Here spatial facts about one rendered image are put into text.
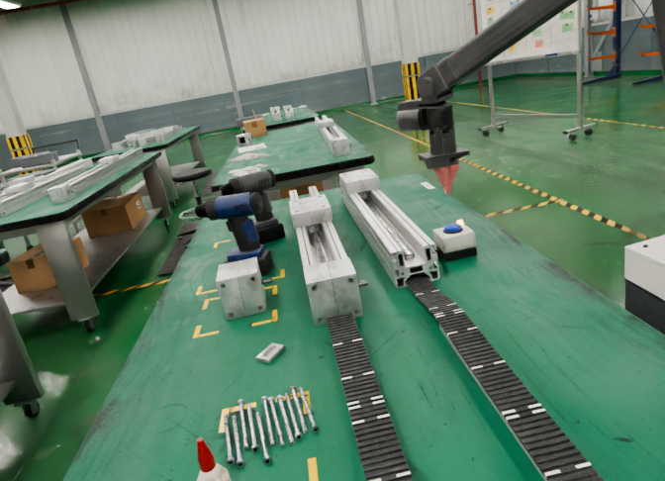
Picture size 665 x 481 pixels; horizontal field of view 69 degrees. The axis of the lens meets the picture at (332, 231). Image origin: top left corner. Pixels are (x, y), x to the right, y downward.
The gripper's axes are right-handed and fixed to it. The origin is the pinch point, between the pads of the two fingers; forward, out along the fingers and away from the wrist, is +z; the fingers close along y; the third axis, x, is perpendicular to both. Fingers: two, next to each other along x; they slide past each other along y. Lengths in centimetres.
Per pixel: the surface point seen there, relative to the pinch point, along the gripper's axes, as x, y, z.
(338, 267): 16.4, 29.4, 6.7
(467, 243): 4.0, -2.3, 12.6
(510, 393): 56, 13, 12
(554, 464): 69, 14, 12
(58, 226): -175, 168, 27
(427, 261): 12.0, 9.8, 11.4
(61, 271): -175, 176, 54
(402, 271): 12.0, 15.7, 12.5
